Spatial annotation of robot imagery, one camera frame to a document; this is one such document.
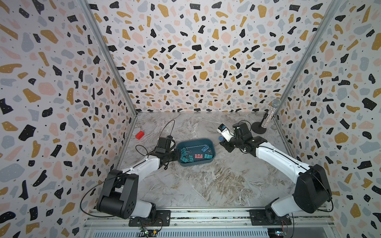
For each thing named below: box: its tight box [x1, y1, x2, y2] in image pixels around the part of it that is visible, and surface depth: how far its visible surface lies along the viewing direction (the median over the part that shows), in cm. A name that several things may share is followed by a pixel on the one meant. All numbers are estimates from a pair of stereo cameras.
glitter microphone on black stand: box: [251, 98, 282, 135], surface depth 99 cm
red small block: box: [134, 130, 145, 140], surface depth 108 cm
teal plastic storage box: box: [176, 137, 216, 167], surface depth 99 cm
